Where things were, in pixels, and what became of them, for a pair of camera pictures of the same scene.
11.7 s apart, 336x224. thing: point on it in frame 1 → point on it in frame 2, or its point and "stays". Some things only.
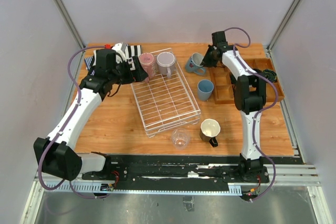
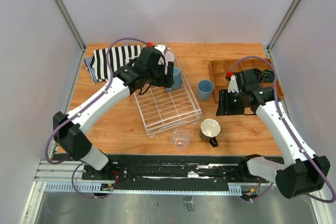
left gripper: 139,74 → 166,80
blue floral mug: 193,64 → 177,80
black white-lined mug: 210,129 stays
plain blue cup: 205,89 stays
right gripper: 206,62 → 224,107
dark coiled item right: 270,75 stays
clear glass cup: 181,138 stays
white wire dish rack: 165,103 stays
